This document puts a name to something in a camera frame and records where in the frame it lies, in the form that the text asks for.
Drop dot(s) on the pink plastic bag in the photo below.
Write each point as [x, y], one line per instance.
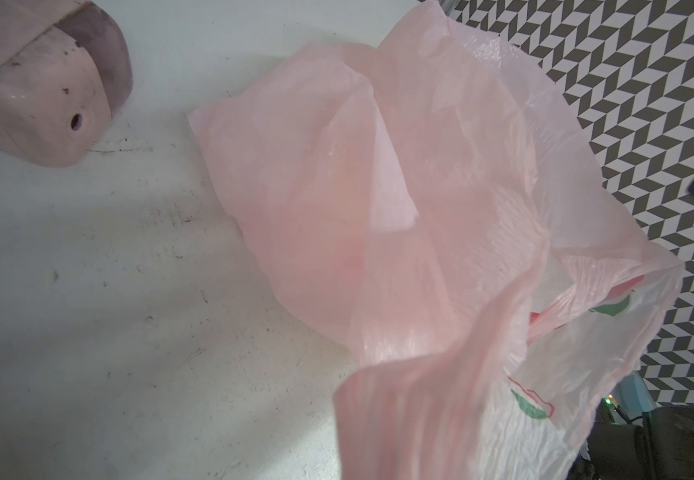
[433, 205]

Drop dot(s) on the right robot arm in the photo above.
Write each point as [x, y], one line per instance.
[657, 445]

